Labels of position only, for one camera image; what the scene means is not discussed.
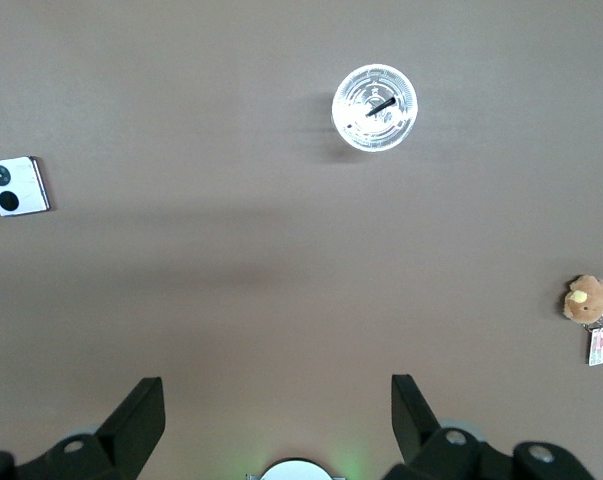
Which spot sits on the brown plush toy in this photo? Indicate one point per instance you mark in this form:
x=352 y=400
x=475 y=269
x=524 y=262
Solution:
x=588 y=302

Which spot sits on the lavender white flip phone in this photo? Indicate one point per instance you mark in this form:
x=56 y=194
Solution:
x=23 y=187

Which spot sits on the white paper hang tag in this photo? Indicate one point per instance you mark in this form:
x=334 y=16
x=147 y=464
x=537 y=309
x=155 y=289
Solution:
x=599 y=346

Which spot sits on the clear plastic cup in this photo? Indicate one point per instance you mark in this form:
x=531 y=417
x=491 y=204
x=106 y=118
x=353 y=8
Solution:
x=353 y=125

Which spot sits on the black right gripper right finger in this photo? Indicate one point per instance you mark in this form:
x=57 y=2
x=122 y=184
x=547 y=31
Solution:
x=416 y=430

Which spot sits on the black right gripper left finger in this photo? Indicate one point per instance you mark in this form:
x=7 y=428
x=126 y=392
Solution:
x=126 y=430

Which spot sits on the black drinking straw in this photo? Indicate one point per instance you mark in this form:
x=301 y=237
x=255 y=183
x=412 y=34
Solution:
x=381 y=106

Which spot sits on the brown table cover mat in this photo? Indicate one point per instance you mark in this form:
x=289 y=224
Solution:
x=231 y=250

